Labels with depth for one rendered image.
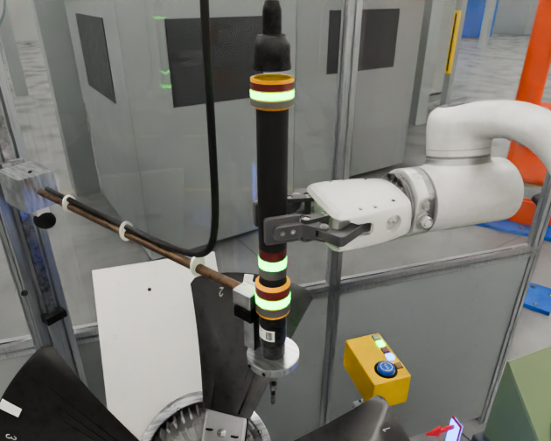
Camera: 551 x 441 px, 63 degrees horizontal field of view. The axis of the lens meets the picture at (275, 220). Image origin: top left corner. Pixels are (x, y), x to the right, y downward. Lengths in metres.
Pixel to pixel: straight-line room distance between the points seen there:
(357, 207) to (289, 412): 1.46
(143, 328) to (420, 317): 1.15
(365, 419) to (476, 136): 0.56
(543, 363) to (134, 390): 0.89
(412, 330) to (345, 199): 1.39
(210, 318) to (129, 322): 0.24
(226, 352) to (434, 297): 1.17
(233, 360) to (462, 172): 0.46
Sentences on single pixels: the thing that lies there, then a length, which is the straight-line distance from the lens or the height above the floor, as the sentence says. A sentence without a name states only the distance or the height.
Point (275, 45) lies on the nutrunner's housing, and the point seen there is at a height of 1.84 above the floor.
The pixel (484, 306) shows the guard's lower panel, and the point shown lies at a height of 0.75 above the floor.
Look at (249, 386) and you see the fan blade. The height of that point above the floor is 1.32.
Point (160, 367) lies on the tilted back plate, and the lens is 1.00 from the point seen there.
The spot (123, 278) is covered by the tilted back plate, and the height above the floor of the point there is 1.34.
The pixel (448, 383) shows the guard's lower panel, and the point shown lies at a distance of 2.23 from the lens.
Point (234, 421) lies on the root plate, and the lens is 0.79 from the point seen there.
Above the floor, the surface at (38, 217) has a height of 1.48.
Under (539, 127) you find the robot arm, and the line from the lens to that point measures 0.55.
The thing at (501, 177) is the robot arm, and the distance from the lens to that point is 0.62.
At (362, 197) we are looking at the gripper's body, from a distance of 0.52.
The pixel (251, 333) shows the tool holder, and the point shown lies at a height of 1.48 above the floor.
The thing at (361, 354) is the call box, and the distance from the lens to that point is 1.20.
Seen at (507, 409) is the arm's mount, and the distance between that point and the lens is 1.20.
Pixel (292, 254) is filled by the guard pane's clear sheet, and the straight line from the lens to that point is 1.43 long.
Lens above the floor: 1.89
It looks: 27 degrees down
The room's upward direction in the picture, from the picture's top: straight up
